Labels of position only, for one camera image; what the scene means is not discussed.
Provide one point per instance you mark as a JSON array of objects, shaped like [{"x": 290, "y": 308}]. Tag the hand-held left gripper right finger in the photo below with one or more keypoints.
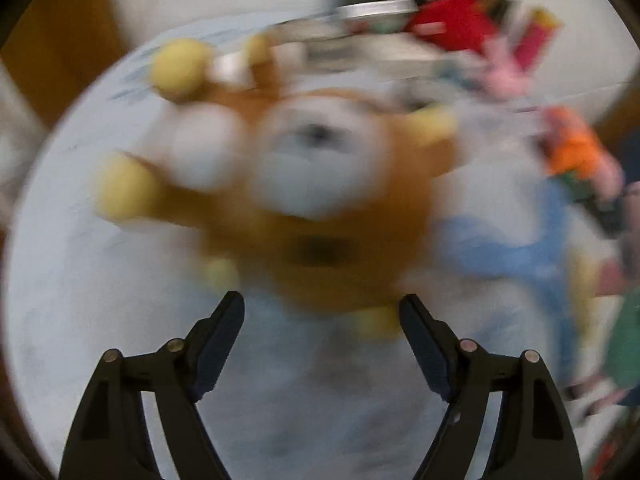
[{"x": 425, "y": 345}]

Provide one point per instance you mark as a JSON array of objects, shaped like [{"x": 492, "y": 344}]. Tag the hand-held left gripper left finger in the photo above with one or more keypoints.
[{"x": 220, "y": 345}]

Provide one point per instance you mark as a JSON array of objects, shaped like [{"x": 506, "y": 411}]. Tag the blue hand mirror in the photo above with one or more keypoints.
[{"x": 500, "y": 250}]

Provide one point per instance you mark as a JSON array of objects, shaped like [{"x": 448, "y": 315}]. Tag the brown teddy bear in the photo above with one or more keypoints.
[{"x": 320, "y": 250}]

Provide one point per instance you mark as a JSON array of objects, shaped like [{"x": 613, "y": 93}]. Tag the pink pig plush teal shirt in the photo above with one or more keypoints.
[{"x": 625, "y": 345}]

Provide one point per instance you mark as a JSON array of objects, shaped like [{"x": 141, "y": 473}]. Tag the pink pig plush orange dress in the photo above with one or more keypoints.
[{"x": 575, "y": 152}]

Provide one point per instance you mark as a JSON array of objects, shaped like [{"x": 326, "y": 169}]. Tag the red plush toy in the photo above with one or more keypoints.
[{"x": 452, "y": 22}]

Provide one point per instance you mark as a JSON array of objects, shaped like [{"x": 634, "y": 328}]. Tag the pink and yellow chips can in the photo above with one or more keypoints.
[{"x": 537, "y": 40}]

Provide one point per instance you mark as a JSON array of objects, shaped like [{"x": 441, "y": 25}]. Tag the wooden headboard frame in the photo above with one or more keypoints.
[{"x": 60, "y": 35}]

